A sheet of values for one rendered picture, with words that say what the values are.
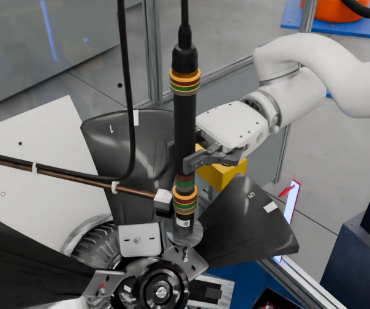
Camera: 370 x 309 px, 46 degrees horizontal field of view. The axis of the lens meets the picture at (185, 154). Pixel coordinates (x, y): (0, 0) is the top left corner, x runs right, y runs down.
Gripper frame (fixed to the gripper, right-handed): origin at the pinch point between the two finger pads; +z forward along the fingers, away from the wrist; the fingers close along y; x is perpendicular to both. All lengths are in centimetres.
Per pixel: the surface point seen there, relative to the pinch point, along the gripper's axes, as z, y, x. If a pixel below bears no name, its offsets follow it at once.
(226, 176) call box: -32, 21, -42
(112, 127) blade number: 1.3, 21.8, -7.4
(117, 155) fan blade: 3.0, 17.9, -11.4
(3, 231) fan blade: 28.5, 10.3, -7.6
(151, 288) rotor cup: 10.8, -3.7, -24.8
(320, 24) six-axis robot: -314, 186, -144
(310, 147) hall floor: -171, 78, -148
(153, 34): -42, 70, -20
